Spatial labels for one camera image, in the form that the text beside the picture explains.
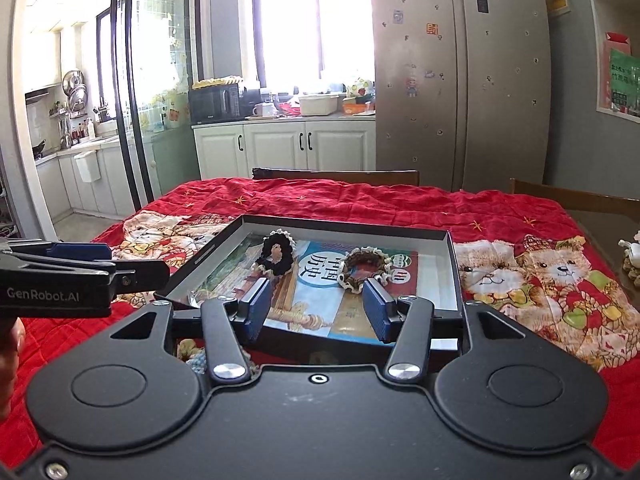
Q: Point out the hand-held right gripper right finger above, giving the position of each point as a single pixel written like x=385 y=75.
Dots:
x=377 y=312

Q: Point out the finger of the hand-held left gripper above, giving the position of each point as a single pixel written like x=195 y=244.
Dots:
x=145 y=275
x=80 y=251

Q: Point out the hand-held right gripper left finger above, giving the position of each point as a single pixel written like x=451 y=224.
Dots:
x=257 y=310

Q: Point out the brown scrunchie with cream lace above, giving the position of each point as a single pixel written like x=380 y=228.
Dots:
x=362 y=265

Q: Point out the black scrunchie with white lace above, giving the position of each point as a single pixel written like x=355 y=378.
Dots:
x=275 y=255

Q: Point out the black shallow tray box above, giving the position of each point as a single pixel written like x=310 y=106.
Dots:
x=440 y=300

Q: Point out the person's left hand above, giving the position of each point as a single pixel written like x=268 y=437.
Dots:
x=9 y=360

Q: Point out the grey kitchen counter cabinets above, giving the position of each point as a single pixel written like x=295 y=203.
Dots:
x=65 y=185

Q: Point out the white hanging waste bin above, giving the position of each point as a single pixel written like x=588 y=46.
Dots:
x=86 y=166

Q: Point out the red printed bear blanket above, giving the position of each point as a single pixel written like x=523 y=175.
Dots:
x=350 y=200

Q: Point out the hanging steel pot lids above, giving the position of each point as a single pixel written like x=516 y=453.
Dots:
x=74 y=91

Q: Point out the white base cabinet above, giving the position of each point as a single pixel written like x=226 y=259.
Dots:
x=285 y=145

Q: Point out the black framed sliding glass door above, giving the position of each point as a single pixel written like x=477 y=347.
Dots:
x=135 y=85

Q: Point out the black microwave oven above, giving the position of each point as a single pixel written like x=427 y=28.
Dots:
x=214 y=104

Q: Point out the white mug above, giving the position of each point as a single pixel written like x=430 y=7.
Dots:
x=262 y=109

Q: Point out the orange box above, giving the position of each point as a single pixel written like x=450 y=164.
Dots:
x=359 y=108

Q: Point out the yellow cloth on microwave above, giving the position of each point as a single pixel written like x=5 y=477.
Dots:
x=217 y=81

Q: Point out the white plastic container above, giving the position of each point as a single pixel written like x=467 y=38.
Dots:
x=319 y=104

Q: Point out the floral patterned bag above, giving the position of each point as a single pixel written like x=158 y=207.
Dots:
x=360 y=89

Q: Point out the doll fridge magnet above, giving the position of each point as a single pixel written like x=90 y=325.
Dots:
x=411 y=87

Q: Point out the silver double-door refrigerator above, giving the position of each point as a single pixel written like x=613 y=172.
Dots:
x=450 y=85

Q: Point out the white ceramic teapot ornament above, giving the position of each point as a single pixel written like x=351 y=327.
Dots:
x=632 y=255

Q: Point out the bright window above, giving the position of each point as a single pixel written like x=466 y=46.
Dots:
x=310 y=35

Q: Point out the red square fridge sticker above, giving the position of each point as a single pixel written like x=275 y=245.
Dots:
x=432 y=29

